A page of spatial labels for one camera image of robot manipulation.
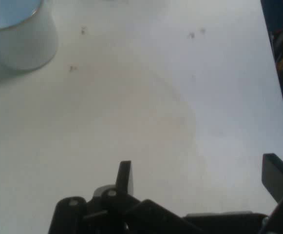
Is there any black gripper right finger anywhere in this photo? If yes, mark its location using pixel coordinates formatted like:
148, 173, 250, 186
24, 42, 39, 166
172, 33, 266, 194
260, 153, 283, 234

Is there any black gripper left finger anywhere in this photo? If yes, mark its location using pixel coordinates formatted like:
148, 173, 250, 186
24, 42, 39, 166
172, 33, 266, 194
48, 160, 200, 234

